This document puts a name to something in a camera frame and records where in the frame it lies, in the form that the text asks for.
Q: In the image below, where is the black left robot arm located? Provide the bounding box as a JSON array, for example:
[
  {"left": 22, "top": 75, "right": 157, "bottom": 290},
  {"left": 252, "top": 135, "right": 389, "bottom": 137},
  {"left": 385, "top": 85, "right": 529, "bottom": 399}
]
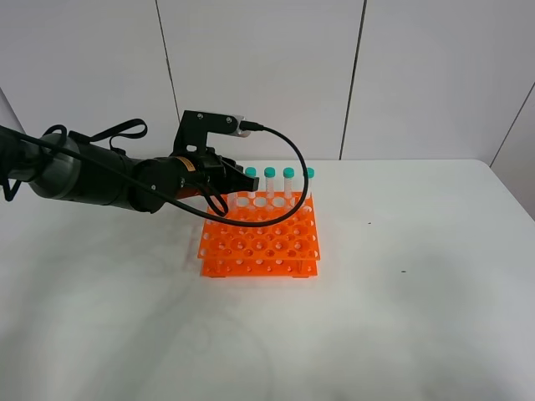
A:
[{"left": 1, "top": 110, "right": 259, "bottom": 213}]

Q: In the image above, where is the black camera cable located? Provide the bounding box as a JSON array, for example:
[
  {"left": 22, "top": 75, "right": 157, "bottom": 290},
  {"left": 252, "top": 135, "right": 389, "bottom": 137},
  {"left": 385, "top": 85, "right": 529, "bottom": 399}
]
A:
[{"left": 0, "top": 119, "right": 313, "bottom": 229}]

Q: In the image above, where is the row tube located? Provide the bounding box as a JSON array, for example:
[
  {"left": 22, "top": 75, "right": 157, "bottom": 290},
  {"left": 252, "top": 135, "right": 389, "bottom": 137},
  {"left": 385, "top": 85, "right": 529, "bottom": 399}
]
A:
[
  {"left": 306, "top": 167, "right": 315, "bottom": 200},
  {"left": 245, "top": 167, "right": 257, "bottom": 201},
  {"left": 264, "top": 167, "right": 276, "bottom": 199},
  {"left": 283, "top": 167, "right": 295, "bottom": 200}
]

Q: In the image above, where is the orange test tube rack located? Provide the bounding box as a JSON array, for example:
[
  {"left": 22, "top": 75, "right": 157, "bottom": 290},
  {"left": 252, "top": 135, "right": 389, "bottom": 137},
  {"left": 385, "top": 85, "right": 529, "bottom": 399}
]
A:
[{"left": 197, "top": 196, "right": 320, "bottom": 278}]

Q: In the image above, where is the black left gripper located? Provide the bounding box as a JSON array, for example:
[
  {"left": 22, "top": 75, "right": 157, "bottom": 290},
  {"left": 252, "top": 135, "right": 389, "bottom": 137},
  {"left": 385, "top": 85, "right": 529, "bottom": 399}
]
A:
[{"left": 133, "top": 110, "right": 259, "bottom": 200}]

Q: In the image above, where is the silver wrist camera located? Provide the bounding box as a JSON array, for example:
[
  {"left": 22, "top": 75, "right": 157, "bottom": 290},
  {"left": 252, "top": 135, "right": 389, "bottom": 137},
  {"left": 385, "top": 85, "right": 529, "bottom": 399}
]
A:
[{"left": 233, "top": 115, "right": 257, "bottom": 138}]

